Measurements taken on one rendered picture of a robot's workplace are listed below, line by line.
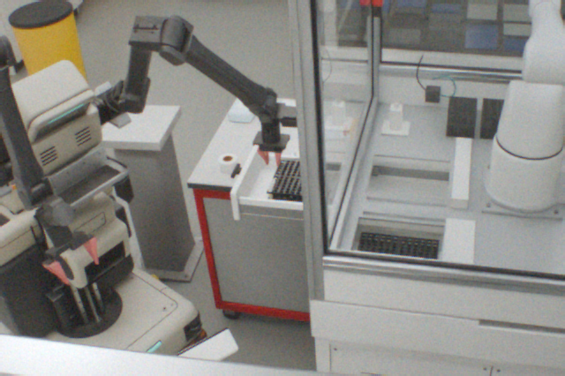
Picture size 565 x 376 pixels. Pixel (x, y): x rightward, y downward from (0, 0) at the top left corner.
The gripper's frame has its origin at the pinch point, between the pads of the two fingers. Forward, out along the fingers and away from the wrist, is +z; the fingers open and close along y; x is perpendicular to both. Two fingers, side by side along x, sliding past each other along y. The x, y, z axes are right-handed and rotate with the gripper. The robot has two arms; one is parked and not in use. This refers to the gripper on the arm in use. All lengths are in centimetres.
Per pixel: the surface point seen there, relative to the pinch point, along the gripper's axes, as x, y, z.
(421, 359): 49, -54, 19
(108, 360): 152, -46, -113
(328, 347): 50, -29, 20
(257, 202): 9.0, 2.9, 9.2
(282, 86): -214, 63, 107
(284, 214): 9.1, -5.8, 12.1
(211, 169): -20.6, 30.7, 23.7
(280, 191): 3.9, -3.1, 8.0
